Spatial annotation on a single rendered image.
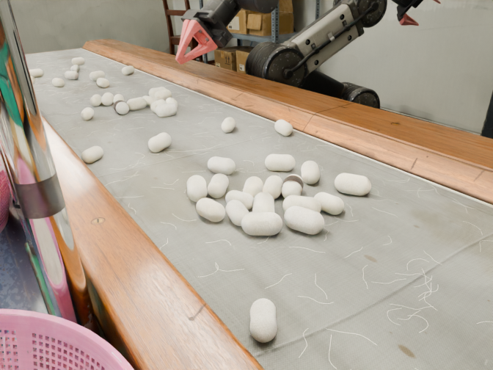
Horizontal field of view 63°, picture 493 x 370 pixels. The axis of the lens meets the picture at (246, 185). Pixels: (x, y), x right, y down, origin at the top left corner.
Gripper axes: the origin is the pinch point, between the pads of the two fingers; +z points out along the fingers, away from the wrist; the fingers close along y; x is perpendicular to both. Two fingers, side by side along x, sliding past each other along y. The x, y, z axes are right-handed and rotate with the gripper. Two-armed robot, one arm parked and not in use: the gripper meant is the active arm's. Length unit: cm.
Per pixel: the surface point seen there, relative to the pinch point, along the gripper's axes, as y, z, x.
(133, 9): -436, -102, 103
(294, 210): 50, 14, -5
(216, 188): 41.4, 16.5, -6.0
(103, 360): 57, 28, -17
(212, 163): 35.6, 14.3, -4.3
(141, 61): -35.9, 0.0, 7.2
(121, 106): 4.6, 14.5, -4.9
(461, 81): -52, -122, 159
